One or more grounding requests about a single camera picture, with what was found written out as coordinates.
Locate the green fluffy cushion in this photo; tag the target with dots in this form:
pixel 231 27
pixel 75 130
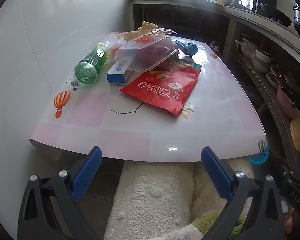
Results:
pixel 210 221

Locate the yellow plastic bag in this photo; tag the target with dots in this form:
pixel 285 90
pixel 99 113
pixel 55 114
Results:
pixel 298 132

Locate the green plastic bottle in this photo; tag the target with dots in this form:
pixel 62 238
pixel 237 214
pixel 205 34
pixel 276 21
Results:
pixel 90 65

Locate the metal strainer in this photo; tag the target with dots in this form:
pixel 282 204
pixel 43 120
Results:
pixel 230 0

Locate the clear plastic food container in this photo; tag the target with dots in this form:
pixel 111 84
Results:
pixel 140 47

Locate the concrete kitchen counter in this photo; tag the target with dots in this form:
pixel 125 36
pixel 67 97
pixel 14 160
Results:
pixel 190 1

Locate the blue white toothpaste box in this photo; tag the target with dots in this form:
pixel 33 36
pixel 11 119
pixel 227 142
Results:
pixel 116 76

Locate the small red-capped bottle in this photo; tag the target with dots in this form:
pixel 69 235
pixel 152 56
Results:
pixel 216 47

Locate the blue plastic basket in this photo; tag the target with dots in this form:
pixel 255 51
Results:
pixel 258 159

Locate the pink basin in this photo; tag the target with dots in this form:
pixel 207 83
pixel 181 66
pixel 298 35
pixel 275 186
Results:
pixel 287 102

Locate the blue wrapper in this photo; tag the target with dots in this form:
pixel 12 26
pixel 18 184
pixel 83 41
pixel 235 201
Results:
pixel 190 48

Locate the black wok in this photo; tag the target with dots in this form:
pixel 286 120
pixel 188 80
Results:
pixel 275 15

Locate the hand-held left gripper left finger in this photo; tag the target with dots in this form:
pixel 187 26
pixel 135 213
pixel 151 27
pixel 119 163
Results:
pixel 87 172

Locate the stack of white bowls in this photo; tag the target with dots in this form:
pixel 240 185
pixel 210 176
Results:
pixel 262 61

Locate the red snack bag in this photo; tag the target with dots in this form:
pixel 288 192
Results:
pixel 160 90

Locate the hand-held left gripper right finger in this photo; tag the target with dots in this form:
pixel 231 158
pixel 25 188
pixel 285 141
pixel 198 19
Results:
pixel 216 172

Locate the patterned lower shelf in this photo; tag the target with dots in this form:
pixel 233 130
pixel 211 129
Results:
pixel 265 87

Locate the white fluffy blanket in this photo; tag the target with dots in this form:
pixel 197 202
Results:
pixel 152 195

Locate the white plastic bag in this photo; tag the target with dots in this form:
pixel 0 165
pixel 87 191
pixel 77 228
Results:
pixel 248 47

